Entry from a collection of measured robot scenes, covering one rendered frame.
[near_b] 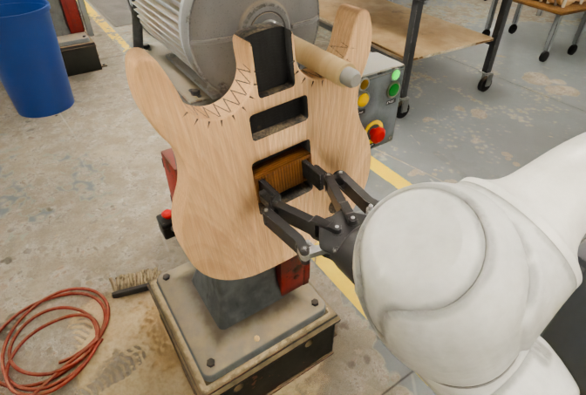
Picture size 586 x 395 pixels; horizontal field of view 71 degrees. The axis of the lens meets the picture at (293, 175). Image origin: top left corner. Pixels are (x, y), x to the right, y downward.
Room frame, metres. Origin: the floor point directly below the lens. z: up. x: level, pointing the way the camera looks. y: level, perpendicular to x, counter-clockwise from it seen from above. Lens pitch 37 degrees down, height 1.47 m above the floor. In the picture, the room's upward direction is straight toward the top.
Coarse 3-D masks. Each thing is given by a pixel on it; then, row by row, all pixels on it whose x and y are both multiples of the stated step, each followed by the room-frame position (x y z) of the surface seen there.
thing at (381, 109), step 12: (372, 60) 0.89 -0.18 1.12; (384, 60) 0.89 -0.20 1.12; (372, 72) 0.82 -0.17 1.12; (384, 72) 0.83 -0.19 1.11; (372, 84) 0.81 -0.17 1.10; (384, 84) 0.83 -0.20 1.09; (372, 96) 0.81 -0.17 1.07; (384, 96) 0.83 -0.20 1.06; (396, 96) 0.85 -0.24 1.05; (360, 108) 0.79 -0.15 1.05; (372, 108) 0.81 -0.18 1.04; (384, 108) 0.83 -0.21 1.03; (396, 108) 0.86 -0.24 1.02; (360, 120) 0.80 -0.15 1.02; (372, 120) 0.82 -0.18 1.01; (384, 120) 0.84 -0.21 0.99; (372, 144) 0.82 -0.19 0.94
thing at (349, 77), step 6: (348, 66) 0.50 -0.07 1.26; (342, 72) 0.50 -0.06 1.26; (348, 72) 0.49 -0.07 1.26; (354, 72) 0.49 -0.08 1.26; (342, 78) 0.49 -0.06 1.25; (348, 78) 0.49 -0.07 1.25; (354, 78) 0.49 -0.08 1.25; (360, 78) 0.49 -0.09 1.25; (348, 84) 0.49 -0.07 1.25; (354, 84) 0.49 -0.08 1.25
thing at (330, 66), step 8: (296, 40) 0.59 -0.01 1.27; (304, 40) 0.59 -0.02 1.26; (296, 48) 0.58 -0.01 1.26; (304, 48) 0.57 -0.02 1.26; (312, 48) 0.56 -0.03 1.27; (320, 48) 0.56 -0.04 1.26; (296, 56) 0.57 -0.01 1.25; (304, 56) 0.56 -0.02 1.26; (312, 56) 0.55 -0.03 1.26; (320, 56) 0.54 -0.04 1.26; (328, 56) 0.53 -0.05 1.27; (336, 56) 0.53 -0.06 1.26; (304, 64) 0.56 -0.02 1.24; (312, 64) 0.54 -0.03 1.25; (320, 64) 0.53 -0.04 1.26; (328, 64) 0.52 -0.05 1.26; (336, 64) 0.51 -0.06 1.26; (344, 64) 0.50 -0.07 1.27; (320, 72) 0.53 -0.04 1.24; (328, 72) 0.51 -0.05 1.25; (336, 72) 0.50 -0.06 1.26; (336, 80) 0.50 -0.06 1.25
